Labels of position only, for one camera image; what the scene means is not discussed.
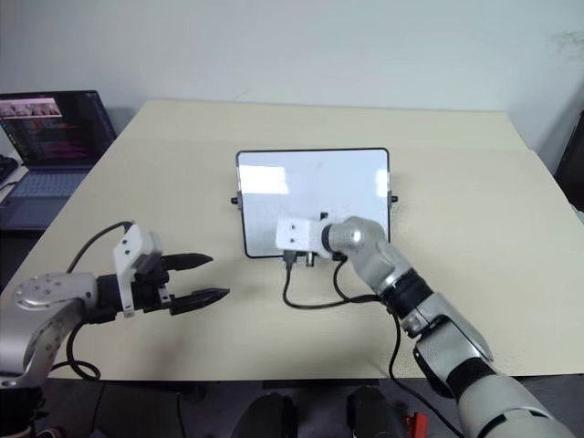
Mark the black monitor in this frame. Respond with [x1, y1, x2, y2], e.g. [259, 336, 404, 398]
[553, 103, 584, 216]

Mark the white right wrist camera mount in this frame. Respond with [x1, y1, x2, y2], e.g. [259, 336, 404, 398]
[275, 214, 328, 253]

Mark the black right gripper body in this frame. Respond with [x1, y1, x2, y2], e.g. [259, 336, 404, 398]
[281, 248, 342, 270]

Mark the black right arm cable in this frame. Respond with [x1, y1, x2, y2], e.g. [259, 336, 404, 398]
[282, 251, 463, 438]

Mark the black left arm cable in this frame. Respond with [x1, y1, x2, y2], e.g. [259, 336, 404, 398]
[53, 220, 136, 381]

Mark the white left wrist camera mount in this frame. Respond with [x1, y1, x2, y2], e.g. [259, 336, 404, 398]
[112, 222, 164, 318]

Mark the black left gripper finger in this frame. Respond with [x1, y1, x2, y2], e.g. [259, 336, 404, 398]
[162, 251, 214, 274]
[170, 287, 231, 318]

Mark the open laptop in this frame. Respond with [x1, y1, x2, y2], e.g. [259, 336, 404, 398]
[0, 89, 118, 232]

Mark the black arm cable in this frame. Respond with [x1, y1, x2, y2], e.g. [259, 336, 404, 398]
[53, 220, 136, 381]
[282, 251, 463, 438]

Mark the red clip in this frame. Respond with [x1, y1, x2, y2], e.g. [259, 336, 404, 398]
[404, 409, 429, 433]

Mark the dark rounded shape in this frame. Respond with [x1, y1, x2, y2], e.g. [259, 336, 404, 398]
[345, 384, 408, 438]

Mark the whiteboard with black frame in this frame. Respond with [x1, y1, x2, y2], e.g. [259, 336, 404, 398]
[230, 147, 399, 261]

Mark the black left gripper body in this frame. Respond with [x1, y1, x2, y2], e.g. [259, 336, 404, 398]
[130, 254, 176, 316]

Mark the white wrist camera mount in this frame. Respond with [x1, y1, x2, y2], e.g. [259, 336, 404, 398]
[112, 222, 164, 318]
[275, 214, 328, 253]

